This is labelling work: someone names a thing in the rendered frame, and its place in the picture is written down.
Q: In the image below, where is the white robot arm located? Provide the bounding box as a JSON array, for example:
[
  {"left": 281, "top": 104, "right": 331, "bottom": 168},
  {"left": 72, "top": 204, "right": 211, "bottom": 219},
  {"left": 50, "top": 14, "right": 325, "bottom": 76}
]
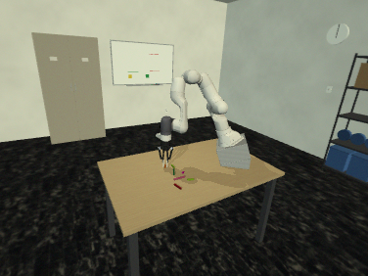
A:
[{"left": 156, "top": 69, "right": 244, "bottom": 147}]

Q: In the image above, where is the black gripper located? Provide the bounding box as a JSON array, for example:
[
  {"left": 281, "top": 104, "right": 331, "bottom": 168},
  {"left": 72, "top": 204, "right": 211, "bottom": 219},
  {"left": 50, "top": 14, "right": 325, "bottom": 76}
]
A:
[{"left": 158, "top": 140, "right": 173, "bottom": 167}]

